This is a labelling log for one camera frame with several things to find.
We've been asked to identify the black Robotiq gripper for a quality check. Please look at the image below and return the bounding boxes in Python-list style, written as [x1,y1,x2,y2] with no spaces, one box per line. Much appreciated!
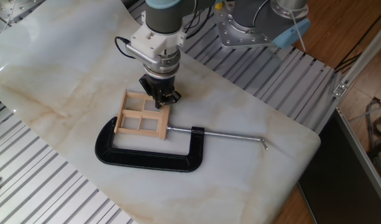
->
[138,73,182,110]

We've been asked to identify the white wrist adapter box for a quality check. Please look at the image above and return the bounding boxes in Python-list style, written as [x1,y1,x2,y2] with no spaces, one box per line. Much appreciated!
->
[125,24,187,66]

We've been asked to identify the black C-clamp with steel screw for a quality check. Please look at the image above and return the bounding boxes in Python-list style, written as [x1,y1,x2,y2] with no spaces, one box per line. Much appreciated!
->
[94,116,269,173]

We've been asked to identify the white marble slab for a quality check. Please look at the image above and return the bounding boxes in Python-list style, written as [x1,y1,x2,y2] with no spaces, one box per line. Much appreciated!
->
[0,0,321,224]

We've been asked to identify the silver plate with holes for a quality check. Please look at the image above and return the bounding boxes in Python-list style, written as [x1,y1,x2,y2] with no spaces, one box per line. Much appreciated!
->
[0,0,45,23]

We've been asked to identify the black panel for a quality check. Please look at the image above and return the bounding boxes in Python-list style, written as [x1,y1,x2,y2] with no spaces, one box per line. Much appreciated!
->
[297,108,381,224]

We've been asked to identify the miniature wooden window frame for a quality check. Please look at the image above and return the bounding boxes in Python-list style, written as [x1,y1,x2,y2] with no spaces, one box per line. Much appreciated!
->
[113,89,173,141]

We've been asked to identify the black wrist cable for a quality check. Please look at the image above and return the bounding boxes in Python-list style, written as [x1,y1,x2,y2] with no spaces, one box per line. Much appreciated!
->
[114,36,137,60]

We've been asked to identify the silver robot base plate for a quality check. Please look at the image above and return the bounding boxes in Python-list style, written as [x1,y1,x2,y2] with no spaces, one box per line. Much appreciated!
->
[214,1,277,50]

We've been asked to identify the white cable tie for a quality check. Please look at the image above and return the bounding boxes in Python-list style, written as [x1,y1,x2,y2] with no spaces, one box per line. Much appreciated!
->
[290,11,307,52]

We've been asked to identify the thin white cable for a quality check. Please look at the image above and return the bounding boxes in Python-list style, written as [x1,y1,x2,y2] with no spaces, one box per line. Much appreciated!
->
[2,0,17,32]

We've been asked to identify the silver corner bracket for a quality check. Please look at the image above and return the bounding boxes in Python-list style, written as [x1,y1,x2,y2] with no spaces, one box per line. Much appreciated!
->
[332,82,349,99]

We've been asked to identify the black floor cables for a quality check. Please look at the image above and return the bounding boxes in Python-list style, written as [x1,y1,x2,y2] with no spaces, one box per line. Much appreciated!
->
[334,52,362,73]

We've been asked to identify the aluminium frame profile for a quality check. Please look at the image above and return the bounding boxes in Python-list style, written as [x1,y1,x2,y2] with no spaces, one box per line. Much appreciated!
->
[314,18,381,134]
[334,107,381,200]

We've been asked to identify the grey cable bundle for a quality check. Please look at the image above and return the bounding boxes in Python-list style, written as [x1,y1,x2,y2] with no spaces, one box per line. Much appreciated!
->
[348,96,381,177]

